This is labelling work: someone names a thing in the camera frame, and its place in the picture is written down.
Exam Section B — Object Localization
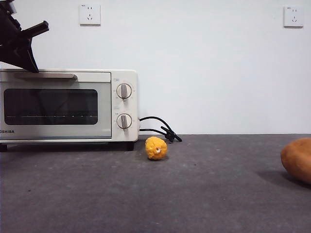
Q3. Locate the oven door with beige handle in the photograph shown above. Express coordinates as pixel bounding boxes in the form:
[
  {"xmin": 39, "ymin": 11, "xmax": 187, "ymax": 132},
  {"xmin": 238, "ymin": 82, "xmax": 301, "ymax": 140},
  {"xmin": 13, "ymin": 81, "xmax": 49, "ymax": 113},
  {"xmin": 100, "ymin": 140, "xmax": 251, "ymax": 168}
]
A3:
[{"xmin": 0, "ymin": 71, "xmax": 113, "ymax": 141}]

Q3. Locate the brown potato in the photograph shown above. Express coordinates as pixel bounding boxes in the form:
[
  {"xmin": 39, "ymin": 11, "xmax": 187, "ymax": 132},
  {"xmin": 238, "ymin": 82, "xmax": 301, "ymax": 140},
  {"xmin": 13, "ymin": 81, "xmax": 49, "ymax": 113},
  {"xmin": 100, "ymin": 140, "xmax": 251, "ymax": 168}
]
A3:
[{"xmin": 280, "ymin": 137, "xmax": 311, "ymax": 184}]

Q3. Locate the cream toaster oven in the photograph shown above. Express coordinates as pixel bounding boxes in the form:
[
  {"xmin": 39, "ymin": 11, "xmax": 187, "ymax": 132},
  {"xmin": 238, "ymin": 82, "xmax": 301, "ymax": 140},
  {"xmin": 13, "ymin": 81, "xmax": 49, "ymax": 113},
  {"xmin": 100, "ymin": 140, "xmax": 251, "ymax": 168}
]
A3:
[{"xmin": 0, "ymin": 69, "xmax": 140, "ymax": 152}]

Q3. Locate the beige oven knob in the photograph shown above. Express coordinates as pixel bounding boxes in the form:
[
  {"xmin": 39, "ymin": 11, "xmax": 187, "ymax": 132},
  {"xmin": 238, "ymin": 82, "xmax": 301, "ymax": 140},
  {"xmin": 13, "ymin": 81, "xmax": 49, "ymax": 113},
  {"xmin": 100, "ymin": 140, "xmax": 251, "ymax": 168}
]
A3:
[
  {"xmin": 116, "ymin": 83, "xmax": 133, "ymax": 100},
  {"xmin": 116, "ymin": 113, "xmax": 133, "ymax": 131}
]

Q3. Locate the yellow corn cob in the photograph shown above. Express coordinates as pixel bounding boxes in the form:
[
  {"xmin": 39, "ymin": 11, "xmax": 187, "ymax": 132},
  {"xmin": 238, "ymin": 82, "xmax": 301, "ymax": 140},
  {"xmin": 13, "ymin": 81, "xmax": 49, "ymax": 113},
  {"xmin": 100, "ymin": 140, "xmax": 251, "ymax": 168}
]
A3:
[{"xmin": 145, "ymin": 136, "xmax": 168, "ymax": 161}]

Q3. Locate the metal oven wire rack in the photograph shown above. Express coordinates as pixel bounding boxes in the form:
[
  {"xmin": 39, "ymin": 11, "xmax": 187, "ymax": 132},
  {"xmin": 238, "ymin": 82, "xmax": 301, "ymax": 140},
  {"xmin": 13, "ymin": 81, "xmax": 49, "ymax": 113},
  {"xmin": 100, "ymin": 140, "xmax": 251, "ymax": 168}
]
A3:
[{"xmin": 6, "ymin": 114, "xmax": 97, "ymax": 119}]

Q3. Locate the white wall socket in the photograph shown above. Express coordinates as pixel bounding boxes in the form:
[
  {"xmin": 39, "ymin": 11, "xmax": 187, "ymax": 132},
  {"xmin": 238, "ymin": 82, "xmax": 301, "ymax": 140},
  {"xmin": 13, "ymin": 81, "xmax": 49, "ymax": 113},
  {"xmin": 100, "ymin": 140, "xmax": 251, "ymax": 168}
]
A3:
[
  {"xmin": 283, "ymin": 6, "xmax": 304, "ymax": 29},
  {"xmin": 80, "ymin": 4, "xmax": 101, "ymax": 27}
]

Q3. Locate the black oven power cable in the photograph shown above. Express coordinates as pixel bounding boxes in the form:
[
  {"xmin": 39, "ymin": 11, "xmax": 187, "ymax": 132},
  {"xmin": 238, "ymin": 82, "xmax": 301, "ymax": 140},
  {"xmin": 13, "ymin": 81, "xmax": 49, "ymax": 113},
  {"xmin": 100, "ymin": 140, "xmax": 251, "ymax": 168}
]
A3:
[{"xmin": 138, "ymin": 116, "xmax": 183, "ymax": 143}]

